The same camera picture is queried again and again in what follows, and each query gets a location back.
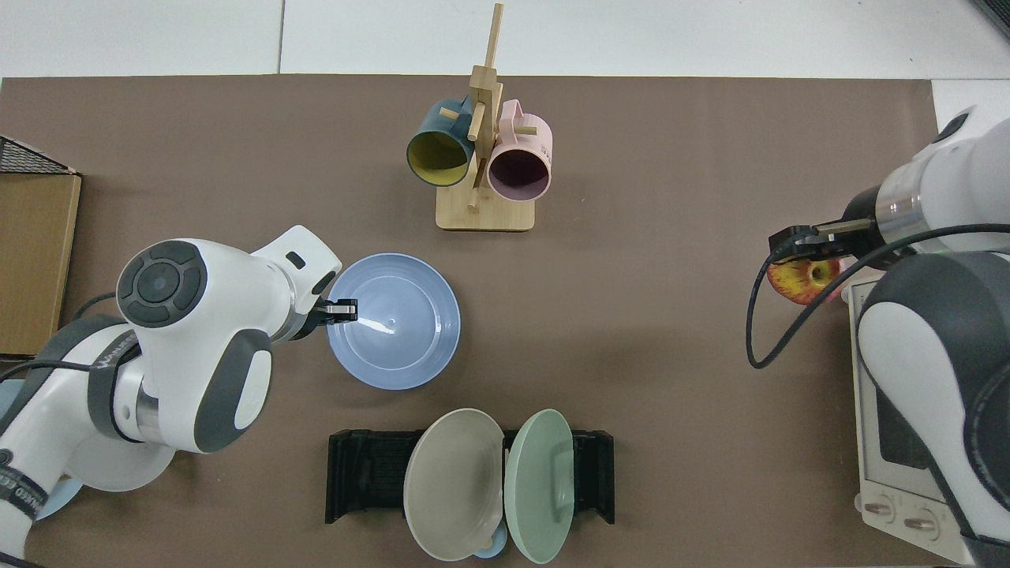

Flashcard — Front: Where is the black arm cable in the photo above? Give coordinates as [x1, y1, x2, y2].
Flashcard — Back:
[0, 292, 119, 383]
[746, 223, 1010, 370]

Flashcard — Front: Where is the dark blue cup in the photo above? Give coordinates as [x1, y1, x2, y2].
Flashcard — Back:
[406, 98, 478, 188]

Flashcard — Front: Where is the pink cup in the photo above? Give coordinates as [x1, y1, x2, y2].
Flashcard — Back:
[486, 99, 553, 201]

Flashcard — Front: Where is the pale green plate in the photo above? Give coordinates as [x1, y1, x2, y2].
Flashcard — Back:
[505, 409, 575, 565]

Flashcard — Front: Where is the small blue round thing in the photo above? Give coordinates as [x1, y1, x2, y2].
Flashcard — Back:
[472, 525, 510, 561]

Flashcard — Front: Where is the wooden cup stand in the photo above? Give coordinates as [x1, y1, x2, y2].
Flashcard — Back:
[436, 2, 537, 233]

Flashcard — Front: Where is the brown table cloth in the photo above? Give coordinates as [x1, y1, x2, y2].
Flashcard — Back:
[0, 75, 944, 568]

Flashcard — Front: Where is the red yellow apple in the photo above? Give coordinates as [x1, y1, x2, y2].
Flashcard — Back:
[767, 256, 844, 306]

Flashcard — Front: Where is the beige plate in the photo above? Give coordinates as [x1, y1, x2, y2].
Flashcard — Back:
[403, 408, 506, 562]

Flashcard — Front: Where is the black dish rack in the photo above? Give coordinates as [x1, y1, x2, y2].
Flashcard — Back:
[325, 428, 615, 525]

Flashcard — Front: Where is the blue plate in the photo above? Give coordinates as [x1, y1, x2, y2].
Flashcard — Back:
[326, 252, 461, 391]

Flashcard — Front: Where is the wire basket with wooden floor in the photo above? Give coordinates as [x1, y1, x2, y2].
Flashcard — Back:
[0, 136, 82, 357]

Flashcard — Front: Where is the pale toaster oven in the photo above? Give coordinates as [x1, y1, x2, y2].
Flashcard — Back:
[848, 268, 1010, 565]

